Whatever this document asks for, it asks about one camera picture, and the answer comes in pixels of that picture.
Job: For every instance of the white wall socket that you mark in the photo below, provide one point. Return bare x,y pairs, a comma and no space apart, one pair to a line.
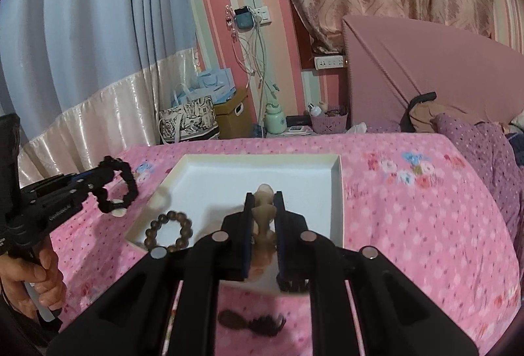
263,15

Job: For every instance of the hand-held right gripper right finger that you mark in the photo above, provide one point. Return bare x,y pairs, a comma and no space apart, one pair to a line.
281,241

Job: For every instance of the pink floral bedsheet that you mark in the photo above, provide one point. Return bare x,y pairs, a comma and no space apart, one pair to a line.
409,237

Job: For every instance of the pink plastic basket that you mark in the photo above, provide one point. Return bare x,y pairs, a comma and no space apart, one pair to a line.
329,124

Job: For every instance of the light blue gift bags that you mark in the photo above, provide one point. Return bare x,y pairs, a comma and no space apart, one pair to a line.
213,83

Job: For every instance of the black small box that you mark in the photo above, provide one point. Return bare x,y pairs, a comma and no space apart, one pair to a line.
298,120

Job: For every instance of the cream satin curtain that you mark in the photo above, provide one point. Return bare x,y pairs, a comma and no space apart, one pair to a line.
123,110

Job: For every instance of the cream scrunchie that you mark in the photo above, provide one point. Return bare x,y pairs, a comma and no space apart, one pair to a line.
264,212

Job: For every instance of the white tissue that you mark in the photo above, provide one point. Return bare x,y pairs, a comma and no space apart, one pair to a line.
356,128

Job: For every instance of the white light bulb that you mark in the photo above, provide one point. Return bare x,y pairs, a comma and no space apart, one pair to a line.
314,109

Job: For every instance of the brown cloth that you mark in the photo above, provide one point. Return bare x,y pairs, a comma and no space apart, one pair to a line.
434,116

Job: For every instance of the light blue curtain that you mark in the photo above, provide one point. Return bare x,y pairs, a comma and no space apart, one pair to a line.
82,11

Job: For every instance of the purple dotted pillow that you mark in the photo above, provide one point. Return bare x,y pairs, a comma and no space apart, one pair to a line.
483,155

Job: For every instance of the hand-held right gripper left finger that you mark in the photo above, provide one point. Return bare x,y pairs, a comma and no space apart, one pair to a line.
247,241

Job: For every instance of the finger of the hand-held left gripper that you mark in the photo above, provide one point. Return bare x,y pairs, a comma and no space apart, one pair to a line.
77,196
82,177

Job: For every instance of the black white printed tote bag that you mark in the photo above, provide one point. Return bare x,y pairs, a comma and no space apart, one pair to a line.
188,120

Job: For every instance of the yellow brown storage box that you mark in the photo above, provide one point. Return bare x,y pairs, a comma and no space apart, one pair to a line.
233,116

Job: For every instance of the white tray box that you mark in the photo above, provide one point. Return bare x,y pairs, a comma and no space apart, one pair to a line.
254,175

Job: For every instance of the person's left hand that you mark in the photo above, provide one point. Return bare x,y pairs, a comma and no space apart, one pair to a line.
28,278

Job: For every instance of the white power strip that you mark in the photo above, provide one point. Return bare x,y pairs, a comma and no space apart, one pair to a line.
328,61

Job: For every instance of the green bottle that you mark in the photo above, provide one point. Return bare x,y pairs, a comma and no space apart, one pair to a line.
275,120

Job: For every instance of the pink hanging ornament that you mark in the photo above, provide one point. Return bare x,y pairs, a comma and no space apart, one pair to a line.
231,26

